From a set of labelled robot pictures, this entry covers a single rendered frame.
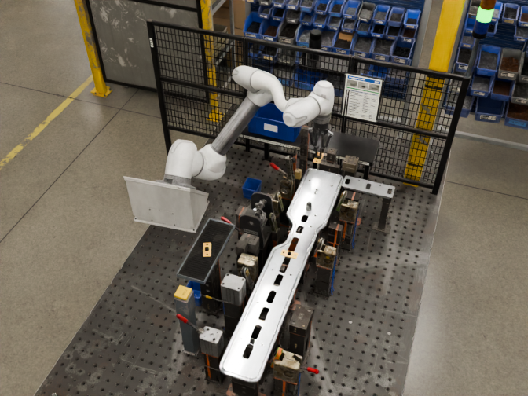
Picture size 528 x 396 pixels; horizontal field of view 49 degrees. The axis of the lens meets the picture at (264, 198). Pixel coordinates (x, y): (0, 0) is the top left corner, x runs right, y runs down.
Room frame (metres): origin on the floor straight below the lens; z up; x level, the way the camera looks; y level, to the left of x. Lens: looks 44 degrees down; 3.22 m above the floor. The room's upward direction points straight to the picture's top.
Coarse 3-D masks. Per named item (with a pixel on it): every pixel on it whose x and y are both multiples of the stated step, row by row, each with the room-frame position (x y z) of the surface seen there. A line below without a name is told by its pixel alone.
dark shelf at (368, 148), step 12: (300, 132) 2.82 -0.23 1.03; (336, 132) 2.81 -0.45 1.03; (276, 144) 2.73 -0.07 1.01; (288, 144) 2.70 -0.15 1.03; (336, 144) 2.70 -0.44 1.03; (348, 144) 2.70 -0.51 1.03; (360, 144) 2.70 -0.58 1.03; (372, 144) 2.70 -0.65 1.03; (336, 156) 2.60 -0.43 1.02; (360, 156) 2.58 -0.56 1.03; (372, 156) 2.58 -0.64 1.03
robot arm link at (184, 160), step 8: (176, 144) 2.58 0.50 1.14; (184, 144) 2.57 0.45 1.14; (192, 144) 2.59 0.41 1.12; (176, 152) 2.52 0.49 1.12; (184, 152) 2.52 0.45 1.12; (192, 152) 2.54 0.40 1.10; (168, 160) 2.50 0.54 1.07; (176, 160) 2.48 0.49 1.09; (184, 160) 2.49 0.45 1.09; (192, 160) 2.52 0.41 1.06; (200, 160) 2.55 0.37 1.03; (168, 168) 2.47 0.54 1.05; (176, 168) 2.45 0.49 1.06; (184, 168) 2.46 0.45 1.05; (192, 168) 2.49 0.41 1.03; (200, 168) 2.53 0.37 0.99; (184, 176) 2.43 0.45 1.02; (192, 176) 2.51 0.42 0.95
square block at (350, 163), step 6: (348, 156) 2.55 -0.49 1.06; (354, 156) 2.55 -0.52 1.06; (348, 162) 2.50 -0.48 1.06; (354, 162) 2.50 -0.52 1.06; (342, 168) 2.50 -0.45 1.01; (348, 168) 2.48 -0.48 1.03; (354, 168) 2.47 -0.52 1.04; (342, 174) 2.50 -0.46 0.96; (348, 174) 2.49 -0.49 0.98; (354, 174) 2.49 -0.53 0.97; (348, 180) 2.48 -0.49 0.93; (342, 186) 2.50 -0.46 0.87
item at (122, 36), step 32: (96, 0) 4.73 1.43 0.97; (128, 0) 4.62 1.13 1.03; (160, 0) 4.51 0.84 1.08; (192, 0) 4.41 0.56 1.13; (96, 32) 4.76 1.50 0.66; (128, 32) 4.63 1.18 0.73; (96, 64) 4.75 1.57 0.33; (128, 64) 4.66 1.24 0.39; (160, 64) 4.55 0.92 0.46; (192, 64) 4.45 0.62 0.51
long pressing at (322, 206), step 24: (312, 168) 2.52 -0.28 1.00; (312, 192) 2.31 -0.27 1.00; (336, 192) 2.31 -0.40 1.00; (288, 216) 2.13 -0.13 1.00; (312, 216) 2.13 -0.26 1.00; (288, 240) 1.96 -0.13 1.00; (312, 240) 1.96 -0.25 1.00; (288, 264) 1.80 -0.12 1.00; (264, 288) 1.66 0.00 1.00; (288, 288) 1.66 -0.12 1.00; (240, 336) 1.40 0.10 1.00; (264, 336) 1.40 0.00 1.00; (240, 360) 1.28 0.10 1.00; (264, 360) 1.28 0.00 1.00
